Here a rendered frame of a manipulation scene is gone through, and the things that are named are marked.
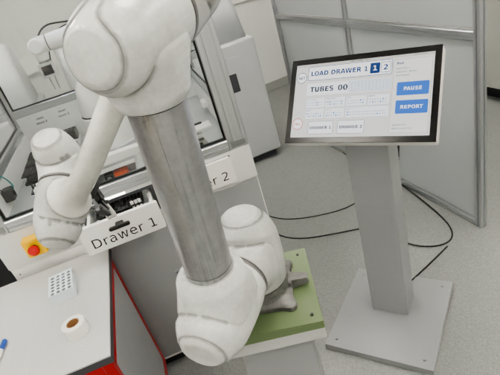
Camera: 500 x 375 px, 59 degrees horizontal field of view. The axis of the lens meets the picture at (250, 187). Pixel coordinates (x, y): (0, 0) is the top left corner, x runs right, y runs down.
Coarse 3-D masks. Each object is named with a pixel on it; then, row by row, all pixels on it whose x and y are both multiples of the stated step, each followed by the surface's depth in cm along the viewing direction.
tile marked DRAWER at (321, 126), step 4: (308, 124) 157; (312, 124) 156; (316, 124) 156; (320, 124) 155; (324, 124) 154; (328, 124) 153; (332, 124) 153; (308, 128) 157; (312, 128) 156; (316, 128) 156; (320, 128) 155; (324, 128) 154; (328, 128) 153; (332, 128) 152; (308, 132) 157; (312, 132) 156; (316, 132) 155; (320, 132) 155; (324, 132) 154; (328, 132) 153; (332, 132) 152
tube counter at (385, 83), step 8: (352, 80) 151; (360, 80) 149; (368, 80) 148; (376, 80) 146; (384, 80) 145; (344, 88) 152; (352, 88) 150; (360, 88) 149; (368, 88) 147; (376, 88) 146; (384, 88) 145
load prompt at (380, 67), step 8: (344, 64) 153; (352, 64) 151; (360, 64) 150; (368, 64) 148; (376, 64) 147; (384, 64) 146; (392, 64) 144; (312, 72) 159; (320, 72) 157; (328, 72) 156; (336, 72) 154; (344, 72) 152; (352, 72) 151; (360, 72) 150; (368, 72) 148; (376, 72) 146; (384, 72) 145; (312, 80) 159
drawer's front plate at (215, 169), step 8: (224, 160) 172; (208, 168) 171; (216, 168) 172; (224, 168) 173; (232, 168) 174; (216, 176) 174; (224, 176) 175; (232, 176) 176; (216, 184) 175; (224, 184) 176
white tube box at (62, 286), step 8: (64, 272) 157; (72, 272) 156; (48, 280) 155; (56, 280) 154; (64, 280) 154; (72, 280) 151; (48, 288) 151; (56, 288) 150; (64, 288) 149; (72, 288) 148; (48, 296) 146; (56, 296) 147; (64, 296) 148; (72, 296) 149; (56, 304) 148
